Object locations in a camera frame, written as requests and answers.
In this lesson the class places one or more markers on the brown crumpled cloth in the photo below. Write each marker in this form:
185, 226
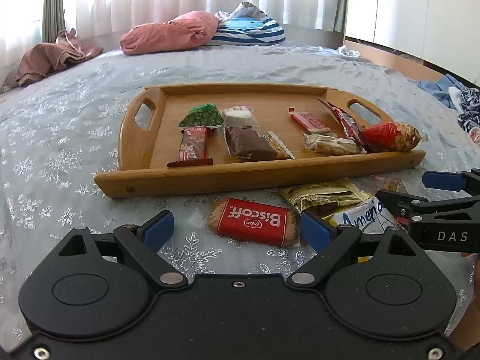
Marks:
48, 58

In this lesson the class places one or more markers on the white clear snack packet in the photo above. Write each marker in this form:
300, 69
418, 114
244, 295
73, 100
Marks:
240, 117

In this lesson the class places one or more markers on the green snack packet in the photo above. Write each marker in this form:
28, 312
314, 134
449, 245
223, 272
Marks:
202, 116

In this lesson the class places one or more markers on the brown chocolate bar packet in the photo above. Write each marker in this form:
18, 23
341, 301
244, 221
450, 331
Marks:
251, 144

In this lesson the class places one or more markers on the white wardrobe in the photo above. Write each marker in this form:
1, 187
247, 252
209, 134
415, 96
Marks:
408, 7

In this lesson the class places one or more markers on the dark red shiny packet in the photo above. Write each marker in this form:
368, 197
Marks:
347, 122

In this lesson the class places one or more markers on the pink pillow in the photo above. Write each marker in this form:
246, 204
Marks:
168, 33

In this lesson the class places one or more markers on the green curtain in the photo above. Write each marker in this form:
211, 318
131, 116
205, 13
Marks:
53, 5
340, 0

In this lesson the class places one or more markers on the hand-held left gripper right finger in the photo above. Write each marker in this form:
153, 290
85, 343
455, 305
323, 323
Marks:
315, 231

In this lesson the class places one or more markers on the small beige cracker packet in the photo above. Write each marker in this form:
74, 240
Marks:
332, 144

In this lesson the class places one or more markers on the red peanut bag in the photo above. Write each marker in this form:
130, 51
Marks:
390, 137

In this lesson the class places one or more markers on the dark patterned cloth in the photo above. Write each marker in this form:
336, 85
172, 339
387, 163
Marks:
468, 108

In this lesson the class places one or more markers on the orange clear snack packet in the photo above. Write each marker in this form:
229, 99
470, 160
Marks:
392, 184

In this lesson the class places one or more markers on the dark red wafer packet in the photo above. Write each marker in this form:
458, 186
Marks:
193, 146

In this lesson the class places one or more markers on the pink round object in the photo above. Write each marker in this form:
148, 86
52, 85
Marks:
475, 134

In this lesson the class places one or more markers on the gold snack packet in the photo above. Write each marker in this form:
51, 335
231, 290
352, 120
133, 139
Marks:
322, 195

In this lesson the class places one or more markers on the yellow snack packet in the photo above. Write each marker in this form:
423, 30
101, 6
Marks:
364, 259

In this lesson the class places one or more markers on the blue cloth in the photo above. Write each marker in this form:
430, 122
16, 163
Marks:
438, 88

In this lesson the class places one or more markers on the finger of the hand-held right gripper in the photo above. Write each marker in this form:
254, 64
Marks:
405, 200
442, 180

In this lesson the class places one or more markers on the white patterned cloth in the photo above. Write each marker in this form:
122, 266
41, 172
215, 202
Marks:
243, 9

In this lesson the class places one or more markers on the white blue-print snack packet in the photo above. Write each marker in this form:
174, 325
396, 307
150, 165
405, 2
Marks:
360, 215

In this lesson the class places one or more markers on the blue striped plush pillow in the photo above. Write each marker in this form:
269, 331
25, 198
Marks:
251, 30

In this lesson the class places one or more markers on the red biscuit packet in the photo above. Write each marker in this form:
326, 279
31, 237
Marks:
255, 221

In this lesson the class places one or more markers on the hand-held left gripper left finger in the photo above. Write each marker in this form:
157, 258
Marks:
157, 229

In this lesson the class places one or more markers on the red pink bar packet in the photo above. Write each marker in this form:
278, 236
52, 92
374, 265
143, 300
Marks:
309, 120

